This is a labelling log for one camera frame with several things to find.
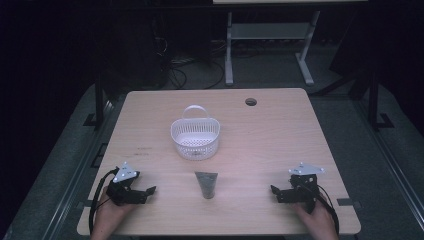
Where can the grey squeeze tube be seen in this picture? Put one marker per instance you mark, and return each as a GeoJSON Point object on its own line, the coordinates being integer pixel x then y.
{"type": "Point", "coordinates": [206, 183]}

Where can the white plastic basket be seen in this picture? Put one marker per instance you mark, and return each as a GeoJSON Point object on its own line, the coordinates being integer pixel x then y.
{"type": "Point", "coordinates": [196, 140]}

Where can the black metal stand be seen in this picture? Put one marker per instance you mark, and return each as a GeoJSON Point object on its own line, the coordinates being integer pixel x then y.
{"type": "Point", "coordinates": [99, 100]}
{"type": "Point", "coordinates": [374, 100]}

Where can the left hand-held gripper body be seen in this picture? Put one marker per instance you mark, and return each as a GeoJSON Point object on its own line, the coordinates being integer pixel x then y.
{"type": "Point", "coordinates": [124, 174]}

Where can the white metal desk frame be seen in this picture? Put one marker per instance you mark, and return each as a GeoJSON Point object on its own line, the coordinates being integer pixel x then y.
{"type": "Point", "coordinates": [266, 31]}

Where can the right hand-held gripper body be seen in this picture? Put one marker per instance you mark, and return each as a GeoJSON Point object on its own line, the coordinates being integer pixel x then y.
{"type": "Point", "coordinates": [304, 186]}

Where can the person's right hand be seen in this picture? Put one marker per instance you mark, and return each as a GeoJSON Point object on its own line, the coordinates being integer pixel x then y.
{"type": "Point", "coordinates": [316, 221]}

